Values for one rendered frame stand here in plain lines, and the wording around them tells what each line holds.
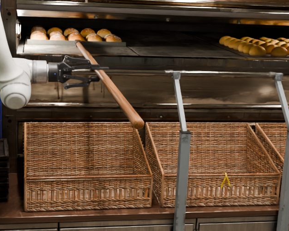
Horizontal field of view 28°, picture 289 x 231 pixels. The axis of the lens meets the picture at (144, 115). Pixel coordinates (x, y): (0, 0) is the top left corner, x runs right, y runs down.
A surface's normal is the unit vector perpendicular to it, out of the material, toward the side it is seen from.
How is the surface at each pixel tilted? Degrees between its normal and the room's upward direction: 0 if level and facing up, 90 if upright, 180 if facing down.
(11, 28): 90
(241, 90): 70
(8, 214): 0
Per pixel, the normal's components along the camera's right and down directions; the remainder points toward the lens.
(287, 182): 0.18, 0.23
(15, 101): 0.21, 0.63
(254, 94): 0.19, -0.11
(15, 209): 0.05, -0.97
